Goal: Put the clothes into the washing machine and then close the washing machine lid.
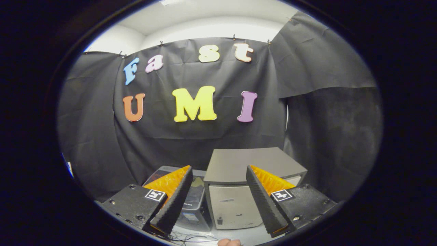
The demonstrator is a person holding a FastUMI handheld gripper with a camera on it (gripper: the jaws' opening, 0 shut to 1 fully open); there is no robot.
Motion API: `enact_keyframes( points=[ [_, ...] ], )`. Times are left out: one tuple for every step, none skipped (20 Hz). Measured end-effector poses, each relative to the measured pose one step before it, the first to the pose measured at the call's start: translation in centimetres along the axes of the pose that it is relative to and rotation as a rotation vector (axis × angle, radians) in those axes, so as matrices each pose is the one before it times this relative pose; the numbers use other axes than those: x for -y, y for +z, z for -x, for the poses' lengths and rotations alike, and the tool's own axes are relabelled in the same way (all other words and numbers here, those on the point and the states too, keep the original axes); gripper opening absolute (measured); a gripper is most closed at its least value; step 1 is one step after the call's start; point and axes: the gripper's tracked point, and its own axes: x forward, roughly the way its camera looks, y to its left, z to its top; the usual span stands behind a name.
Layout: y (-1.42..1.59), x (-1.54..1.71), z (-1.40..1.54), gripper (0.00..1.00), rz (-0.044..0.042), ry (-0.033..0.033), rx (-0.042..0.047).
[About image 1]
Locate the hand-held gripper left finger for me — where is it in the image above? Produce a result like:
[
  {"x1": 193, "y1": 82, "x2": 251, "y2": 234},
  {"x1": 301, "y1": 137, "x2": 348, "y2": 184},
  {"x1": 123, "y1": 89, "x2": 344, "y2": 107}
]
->
[{"x1": 100, "y1": 165, "x2": 194, "y2": 236}]

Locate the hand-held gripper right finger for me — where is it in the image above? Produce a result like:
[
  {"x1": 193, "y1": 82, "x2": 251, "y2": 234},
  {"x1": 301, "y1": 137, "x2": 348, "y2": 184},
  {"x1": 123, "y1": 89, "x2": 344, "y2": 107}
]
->
[{"x1": 246, "y1": 165, "x2": 337, "y2": 238}]

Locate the dark grey washing machine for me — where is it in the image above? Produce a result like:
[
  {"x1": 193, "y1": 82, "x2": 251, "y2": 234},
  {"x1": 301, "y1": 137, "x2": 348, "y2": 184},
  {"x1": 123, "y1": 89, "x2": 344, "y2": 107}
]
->
[{"x1": 143, "y1": 166, "x2": 213, "y2": 232}]

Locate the grey cabinet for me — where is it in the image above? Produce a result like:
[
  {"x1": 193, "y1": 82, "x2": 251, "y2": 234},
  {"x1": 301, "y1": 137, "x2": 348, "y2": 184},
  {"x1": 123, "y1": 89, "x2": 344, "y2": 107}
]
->
[{"x1": 204, "y1": 147, "x2": 308, "y2": 230}]

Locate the black backdrop cloth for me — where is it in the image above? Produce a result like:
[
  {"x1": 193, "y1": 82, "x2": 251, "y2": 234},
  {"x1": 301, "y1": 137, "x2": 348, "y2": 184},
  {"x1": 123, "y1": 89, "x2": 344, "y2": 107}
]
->
[{"x1": 57, "y1": 11, "x2": 383, "y2": 203}]

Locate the thin black cable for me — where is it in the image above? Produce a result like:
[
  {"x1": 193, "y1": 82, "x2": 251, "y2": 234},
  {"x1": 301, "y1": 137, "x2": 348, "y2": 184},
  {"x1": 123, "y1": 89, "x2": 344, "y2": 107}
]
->
[{"x1": 150, "y1": 231, "x2": 219, "y2": 245}]

